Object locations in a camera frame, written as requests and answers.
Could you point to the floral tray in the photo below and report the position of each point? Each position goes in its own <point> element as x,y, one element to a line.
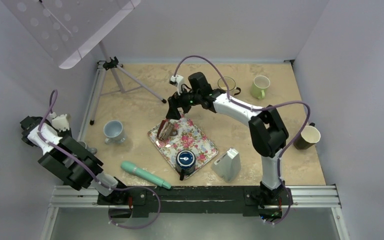
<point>189,137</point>

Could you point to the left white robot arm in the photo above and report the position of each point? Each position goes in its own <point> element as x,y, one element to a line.
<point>66,158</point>

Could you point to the grey mug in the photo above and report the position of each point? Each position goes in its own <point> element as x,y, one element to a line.
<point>114,132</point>

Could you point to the silver wedge box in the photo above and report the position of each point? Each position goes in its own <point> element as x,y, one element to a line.
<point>228,166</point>

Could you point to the brown small mug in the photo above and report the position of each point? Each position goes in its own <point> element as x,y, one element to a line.
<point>166,130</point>

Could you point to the teal cylindrical bottle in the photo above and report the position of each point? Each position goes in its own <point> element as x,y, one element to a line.
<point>133,169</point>

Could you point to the perforated clear panel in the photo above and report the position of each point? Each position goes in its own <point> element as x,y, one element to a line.
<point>69,29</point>

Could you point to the light green mug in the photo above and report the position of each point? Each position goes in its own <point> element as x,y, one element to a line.
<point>259,87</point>

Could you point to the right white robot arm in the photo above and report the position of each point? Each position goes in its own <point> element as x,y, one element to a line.
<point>267,130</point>

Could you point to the cream mug black handle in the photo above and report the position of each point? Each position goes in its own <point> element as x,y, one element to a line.
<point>229,84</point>

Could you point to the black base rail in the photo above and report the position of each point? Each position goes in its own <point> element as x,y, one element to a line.
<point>247,200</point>

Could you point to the aluminium frame rail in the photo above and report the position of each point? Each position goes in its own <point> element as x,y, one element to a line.
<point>304,196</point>

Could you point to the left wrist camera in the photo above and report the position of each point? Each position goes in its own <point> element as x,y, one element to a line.
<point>60,122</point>

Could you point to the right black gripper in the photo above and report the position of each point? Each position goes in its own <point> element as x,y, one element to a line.
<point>175,102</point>

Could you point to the dark blue mug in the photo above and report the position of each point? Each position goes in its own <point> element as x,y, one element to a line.
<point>185,163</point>

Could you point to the silver tripod stand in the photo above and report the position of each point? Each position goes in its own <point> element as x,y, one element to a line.
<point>113,65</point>

